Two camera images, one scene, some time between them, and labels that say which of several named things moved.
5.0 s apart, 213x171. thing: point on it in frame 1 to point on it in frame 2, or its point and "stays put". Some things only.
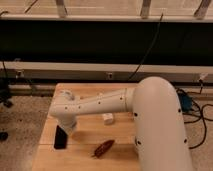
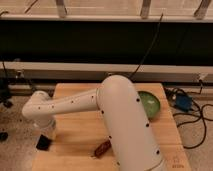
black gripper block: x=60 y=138 to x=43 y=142
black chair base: x=4 y=96 stays put
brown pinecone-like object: x=103 y=148 stays put
